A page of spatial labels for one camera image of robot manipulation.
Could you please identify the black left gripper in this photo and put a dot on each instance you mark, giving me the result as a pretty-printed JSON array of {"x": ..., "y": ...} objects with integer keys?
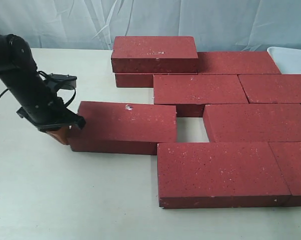
[{"x": 40, "y": 105}]

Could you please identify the red brick top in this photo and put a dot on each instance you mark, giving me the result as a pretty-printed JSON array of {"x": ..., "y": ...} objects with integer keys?
[{"x": 154, "y": 54}]

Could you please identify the red brick second row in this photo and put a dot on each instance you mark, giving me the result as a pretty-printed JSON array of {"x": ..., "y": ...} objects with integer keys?
[
  {"x": 272, "y": 88},
  {"x": 191, "y": 93}
]

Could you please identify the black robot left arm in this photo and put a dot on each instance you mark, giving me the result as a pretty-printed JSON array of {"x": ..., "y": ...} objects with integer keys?
[{"x": 15, "y": 53}]

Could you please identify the red brick third row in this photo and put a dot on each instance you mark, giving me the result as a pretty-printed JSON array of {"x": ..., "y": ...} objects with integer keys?
[{"x": 266, "y": 122}]

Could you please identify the red brick back row right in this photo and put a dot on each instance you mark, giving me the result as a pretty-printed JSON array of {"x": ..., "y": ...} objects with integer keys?
[{"x": 236, "y": 63}]

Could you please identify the white backdrop curtain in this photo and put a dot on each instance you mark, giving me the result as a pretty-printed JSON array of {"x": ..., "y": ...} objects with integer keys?
[{"x": 216, "y": 25}]

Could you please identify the white plastic tray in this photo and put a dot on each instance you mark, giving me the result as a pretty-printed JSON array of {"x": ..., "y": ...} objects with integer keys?
[{"x": 288, "y": 60}]

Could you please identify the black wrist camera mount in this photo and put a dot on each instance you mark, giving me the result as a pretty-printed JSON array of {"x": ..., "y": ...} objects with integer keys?
[{"x": 58, "y": 82}]

